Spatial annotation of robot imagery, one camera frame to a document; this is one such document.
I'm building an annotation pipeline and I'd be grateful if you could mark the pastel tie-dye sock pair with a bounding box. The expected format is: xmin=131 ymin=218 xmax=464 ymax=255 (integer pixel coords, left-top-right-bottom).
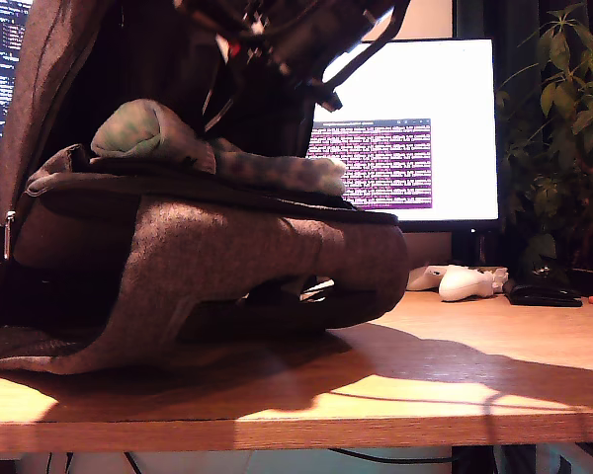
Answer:
xmin=89 ymin=98 xmax=348 ymax=195

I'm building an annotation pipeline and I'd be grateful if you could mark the grey fabric backpack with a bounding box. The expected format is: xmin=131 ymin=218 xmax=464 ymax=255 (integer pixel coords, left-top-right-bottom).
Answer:
xmin=0 ymin=0 xmax=410 ymax=375

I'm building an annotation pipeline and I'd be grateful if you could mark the monitor with white screen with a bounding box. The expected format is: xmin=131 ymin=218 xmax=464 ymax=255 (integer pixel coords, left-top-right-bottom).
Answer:
xmin=305 ymin=38 xmax=501 ymax=234

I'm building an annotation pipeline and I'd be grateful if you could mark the monitor with dark code screen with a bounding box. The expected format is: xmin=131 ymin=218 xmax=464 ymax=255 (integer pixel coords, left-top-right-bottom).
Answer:
xmin=0 ymin=0 xmax=34 ymax=164

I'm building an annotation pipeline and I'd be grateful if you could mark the black monitor stand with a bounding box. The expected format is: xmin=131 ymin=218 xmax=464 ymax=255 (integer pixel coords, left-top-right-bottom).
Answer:
xmin=449 ymin=232 xmax=500 ymax=269

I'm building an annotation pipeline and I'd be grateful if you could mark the white game controller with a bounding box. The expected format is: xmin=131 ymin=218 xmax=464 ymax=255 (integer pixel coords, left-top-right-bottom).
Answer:
xmin=405 ymin=264 xmax=509 ymax=302

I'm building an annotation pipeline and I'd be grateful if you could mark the green leafy potted plant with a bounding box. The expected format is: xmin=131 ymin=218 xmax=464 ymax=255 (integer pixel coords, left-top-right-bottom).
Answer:
xmin=493 ymin=4 xmax=593 ymax=297

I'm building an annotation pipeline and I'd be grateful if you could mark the dark table leg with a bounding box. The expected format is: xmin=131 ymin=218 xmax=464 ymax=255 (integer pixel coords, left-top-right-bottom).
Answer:
xmin=452 ymin=446 xmax=495 ymax=474

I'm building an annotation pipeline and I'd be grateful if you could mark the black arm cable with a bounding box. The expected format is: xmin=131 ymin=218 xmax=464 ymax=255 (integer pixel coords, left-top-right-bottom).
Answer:
xmin=319 ymin=0 xmax=412 ymax=114

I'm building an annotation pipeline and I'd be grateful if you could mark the black cable under table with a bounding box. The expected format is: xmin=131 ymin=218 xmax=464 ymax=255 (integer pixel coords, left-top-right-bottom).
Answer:
xmin=325 ymin=447 xmax=455 ymax=466

